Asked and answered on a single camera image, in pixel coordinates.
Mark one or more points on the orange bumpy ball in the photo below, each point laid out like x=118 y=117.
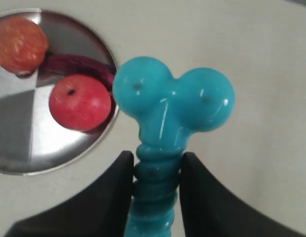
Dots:
x=23 y=45

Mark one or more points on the dark purple ridged toy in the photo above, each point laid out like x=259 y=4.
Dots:
x=69 y=64

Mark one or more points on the round stainless steel plate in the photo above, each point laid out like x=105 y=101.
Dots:
x=31 y=141

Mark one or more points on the red toy apple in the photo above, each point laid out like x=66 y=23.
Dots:
x=80 y=102

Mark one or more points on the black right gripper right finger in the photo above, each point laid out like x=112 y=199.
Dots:
x=209 y=209

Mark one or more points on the teal toy bone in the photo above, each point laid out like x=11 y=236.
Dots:
x=168 y=111

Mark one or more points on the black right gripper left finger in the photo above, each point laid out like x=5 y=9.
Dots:
x=100 y=210

